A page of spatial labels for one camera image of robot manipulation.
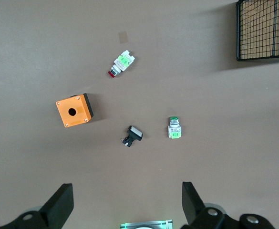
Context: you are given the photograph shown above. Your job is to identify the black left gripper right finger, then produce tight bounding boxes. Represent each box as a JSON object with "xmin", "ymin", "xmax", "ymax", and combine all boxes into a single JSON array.
[{"xmin": 181, "ymin": 181, "xmax": 277, "ymax": 229}]

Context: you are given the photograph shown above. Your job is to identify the green push button switch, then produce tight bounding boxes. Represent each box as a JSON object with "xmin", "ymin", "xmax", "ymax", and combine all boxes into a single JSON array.
[{"xmin": 167, "ymin": 115, "xmax": 182, "ymax": 139}]

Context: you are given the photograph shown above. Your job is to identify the brown tape patch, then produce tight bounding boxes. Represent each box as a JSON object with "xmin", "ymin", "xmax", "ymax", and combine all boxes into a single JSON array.
[{"xmin": 118, "ymin": 31, "xmax": 130, "ymax": 44}]

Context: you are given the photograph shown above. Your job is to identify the orange button enclosure box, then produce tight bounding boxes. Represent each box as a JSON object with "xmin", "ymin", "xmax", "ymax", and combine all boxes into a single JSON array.
[{"xmin": 55, "ymin": 93, "xmax": 94, "ymax": 128}]

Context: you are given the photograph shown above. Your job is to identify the wooden tray black mesh sides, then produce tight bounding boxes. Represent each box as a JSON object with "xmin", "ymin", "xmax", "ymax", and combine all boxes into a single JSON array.
[{"xmin": 236, "ymin": 0, "xmax": 279, "ymax": 62}]

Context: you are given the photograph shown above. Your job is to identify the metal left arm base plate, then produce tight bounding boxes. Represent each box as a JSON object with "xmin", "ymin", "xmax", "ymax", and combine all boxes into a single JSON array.
[{"xmin": 119, "ymin": 218, "xmax": 173, "ymax": 229}]

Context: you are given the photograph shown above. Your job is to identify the green white button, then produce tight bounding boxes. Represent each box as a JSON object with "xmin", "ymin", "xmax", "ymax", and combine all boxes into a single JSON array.
[{"xmin": 107, "ymin": 49, "xmax": 137, "ymax": 79}]

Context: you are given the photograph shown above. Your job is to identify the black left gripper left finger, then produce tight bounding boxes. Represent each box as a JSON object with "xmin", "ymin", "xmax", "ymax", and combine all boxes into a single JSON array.
[{"xmin": 0, "ymin": 183, "xmax": 74, "ymax": 229}]

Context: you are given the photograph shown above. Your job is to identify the black square push button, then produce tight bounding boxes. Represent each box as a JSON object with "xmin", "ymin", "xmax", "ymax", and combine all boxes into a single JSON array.
[{"xmin": 121, "ymin": 125, "xmax": 145, "ymax": 147}]

